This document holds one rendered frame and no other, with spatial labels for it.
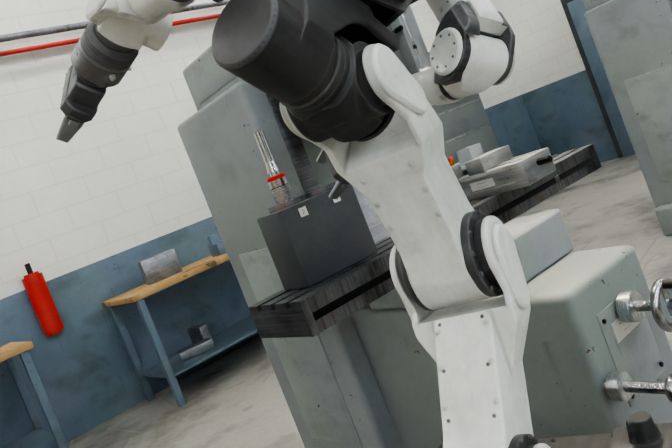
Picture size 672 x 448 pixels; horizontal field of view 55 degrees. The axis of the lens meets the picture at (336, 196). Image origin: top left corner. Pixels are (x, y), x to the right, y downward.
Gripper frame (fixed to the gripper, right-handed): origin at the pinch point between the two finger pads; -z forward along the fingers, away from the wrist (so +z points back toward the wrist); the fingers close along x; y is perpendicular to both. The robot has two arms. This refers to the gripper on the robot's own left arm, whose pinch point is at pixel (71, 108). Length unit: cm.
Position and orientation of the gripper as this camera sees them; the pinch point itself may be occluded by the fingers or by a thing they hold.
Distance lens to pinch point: 125.9
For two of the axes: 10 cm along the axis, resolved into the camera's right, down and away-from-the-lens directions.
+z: 6.1, -5.6, -5.6
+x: -1.4, -7.7, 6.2
